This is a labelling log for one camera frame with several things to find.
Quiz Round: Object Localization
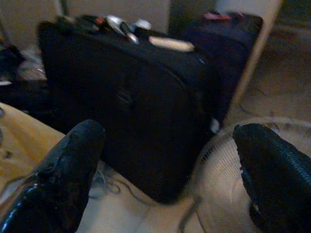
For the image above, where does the white floor fan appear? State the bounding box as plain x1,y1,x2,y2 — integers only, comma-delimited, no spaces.
179,116,311,233

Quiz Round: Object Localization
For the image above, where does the yellow cartoon print blanket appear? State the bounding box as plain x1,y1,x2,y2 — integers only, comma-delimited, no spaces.
0,101,73,202

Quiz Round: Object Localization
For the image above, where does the crumpled clear plastic bag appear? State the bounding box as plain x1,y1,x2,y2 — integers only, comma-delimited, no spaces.
17,53,47,81

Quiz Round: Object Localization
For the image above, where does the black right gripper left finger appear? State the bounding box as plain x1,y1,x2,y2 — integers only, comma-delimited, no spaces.
0,118,106,233

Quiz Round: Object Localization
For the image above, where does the white paper tag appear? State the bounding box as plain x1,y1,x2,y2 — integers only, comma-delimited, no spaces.
135,18,152,30

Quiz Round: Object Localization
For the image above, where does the cream luggage tag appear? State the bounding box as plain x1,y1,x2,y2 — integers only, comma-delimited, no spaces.
148,35,195,52

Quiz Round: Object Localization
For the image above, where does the pink suitcase strap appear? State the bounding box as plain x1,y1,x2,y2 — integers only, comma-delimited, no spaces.
203,11,231,21

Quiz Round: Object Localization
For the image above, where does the small dark blue suitcase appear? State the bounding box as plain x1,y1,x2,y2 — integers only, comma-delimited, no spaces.
170,11,264,124

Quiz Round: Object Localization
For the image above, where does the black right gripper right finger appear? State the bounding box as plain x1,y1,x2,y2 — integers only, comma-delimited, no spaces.
232,123,311,233

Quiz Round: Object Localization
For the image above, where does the grey floor cable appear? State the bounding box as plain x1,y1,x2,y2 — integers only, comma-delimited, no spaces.
89,169,151,202

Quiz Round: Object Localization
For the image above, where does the large black suitcase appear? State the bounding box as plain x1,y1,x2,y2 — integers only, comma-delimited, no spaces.
37,16,219,204

